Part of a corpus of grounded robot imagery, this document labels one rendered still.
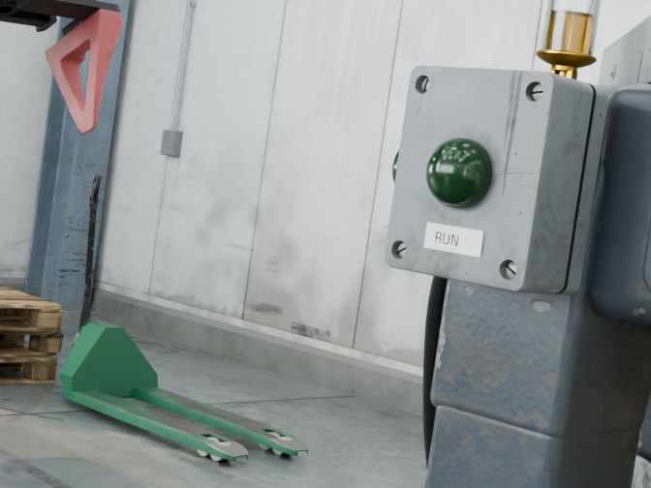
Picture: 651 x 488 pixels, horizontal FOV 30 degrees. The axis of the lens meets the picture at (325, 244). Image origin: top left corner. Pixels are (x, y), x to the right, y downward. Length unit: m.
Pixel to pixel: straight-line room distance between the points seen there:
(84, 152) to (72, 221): 0.51
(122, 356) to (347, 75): 2.47
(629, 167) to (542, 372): 0.10
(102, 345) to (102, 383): 0.19
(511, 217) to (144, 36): 8.75
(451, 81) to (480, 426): 0.16
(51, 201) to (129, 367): 3.35
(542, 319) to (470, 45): 6.59
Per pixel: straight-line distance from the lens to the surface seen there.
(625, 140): 0.54
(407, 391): 7.16
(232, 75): 8.43
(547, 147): 0.50
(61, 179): 9.41
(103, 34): 0.83
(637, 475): 0.74
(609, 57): 1.01
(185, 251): 8.61
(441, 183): 0.50
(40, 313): 6.46
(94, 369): 6.17
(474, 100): 0.52
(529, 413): 0.55
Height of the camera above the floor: 1.27
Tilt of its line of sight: 3 degrees down
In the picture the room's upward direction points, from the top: 8 degrees clockwise
